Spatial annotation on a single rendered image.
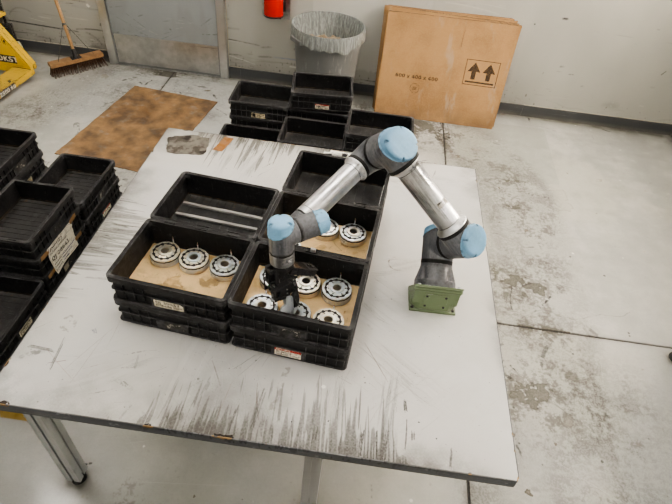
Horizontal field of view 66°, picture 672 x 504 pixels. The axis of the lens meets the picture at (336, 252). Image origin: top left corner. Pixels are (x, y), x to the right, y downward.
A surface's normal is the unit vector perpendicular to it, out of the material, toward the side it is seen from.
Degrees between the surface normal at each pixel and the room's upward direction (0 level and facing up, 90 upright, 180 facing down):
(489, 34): 81
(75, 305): 0
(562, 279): 0
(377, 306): 0
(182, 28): 90
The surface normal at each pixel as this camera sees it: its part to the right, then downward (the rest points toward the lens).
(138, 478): 0.08, -0.72
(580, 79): -0.11, 0.68
